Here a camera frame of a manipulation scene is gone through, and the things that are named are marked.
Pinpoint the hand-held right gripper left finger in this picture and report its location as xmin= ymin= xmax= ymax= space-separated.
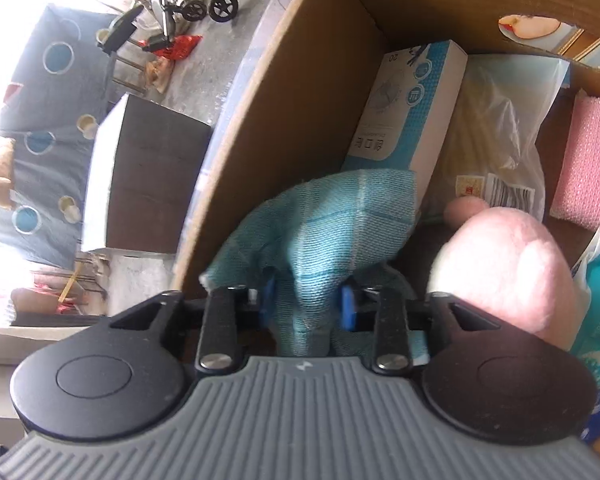
xmin=109 ymin=280 xmax=280 ymax=373

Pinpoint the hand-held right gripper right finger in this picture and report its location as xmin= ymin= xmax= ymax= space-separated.
xmin=340 ymin=282 xmax=503 ymax=375

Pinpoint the teal woven cloth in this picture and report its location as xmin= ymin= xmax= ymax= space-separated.
xmin=200 ymin=169 xmax=431 ymax=366

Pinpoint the brown cardboard box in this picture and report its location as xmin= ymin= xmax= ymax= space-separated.
xmin=172 ymin=0 xmax=600 ymax=361

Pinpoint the blue and white box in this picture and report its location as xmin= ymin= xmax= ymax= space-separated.
xmin=341 ymin=40 xmax=468 ymax=206

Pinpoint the clear bag with yellow contents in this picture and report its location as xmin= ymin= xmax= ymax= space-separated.
xmin=422 ymin=52 xmax=573 ymax=226

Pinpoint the pink knitted cloth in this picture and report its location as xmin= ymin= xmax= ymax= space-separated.
xmin=550 ymin=89 xmax=600 ymax=231

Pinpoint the dark brown cabinet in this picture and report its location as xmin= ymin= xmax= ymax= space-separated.
xmin=80 ymin=92 xmax=213 ymax=256

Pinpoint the red plastic bag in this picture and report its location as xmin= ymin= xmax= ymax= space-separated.
xmin=162 ymin=34 xmax=203 ymax=63

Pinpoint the dark blue blanket with circles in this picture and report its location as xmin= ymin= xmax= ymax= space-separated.
xmin=0 ymin=4 xmax=131 ymax=271

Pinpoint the black stool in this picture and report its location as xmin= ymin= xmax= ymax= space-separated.
xmin=97 ymin=5 xmax=148 ymax=96

